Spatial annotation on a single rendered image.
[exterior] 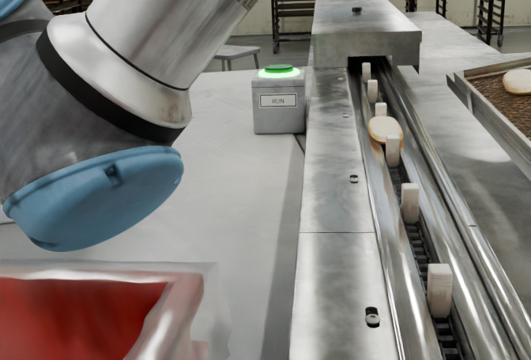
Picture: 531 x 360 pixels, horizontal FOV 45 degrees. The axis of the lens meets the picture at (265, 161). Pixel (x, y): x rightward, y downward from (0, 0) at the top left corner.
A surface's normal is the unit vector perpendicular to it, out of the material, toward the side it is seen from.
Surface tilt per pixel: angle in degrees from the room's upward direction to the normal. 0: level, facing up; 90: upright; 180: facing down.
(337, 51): 90
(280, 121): 90
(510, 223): 0
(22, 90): 65
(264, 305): 0
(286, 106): 90
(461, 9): 90
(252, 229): 0
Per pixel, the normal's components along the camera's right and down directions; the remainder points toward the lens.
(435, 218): -0.04, -0.95
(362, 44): -0.08, 0.32
